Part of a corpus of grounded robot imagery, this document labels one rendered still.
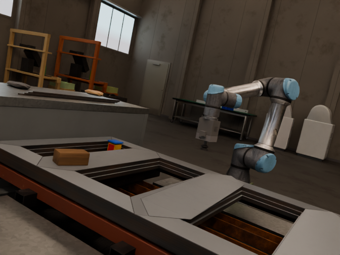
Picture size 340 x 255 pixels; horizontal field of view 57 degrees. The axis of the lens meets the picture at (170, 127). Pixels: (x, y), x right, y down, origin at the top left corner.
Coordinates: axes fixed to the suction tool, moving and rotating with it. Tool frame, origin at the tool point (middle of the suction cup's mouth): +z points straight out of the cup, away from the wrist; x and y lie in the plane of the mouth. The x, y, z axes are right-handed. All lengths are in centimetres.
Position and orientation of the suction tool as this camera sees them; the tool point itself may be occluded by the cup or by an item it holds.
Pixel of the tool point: (204, 149)
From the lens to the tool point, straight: 154.4
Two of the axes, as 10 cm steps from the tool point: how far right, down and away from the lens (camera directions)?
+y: 7.5, 2.1, -6.3
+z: -1.9, 9.8, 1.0
